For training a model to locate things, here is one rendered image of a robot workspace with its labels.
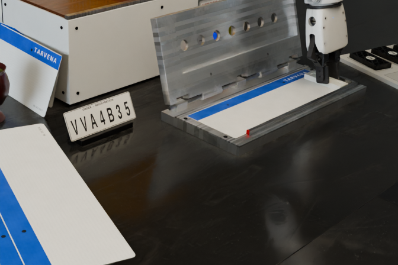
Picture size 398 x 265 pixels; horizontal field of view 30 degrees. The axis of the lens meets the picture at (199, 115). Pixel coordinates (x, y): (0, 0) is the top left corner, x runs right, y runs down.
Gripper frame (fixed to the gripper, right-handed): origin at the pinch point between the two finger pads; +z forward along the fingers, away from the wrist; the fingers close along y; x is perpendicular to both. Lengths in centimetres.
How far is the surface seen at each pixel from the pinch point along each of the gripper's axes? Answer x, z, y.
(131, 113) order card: 16.2, -1.0, -44.3
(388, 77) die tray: -5.3, 5.0, 17.2
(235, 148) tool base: -5.5, 4.6, -38.5
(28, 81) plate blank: 37, -8, -53
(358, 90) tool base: -6.5, 4.0, 2.1
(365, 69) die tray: 1.2, 3.6, 17.5
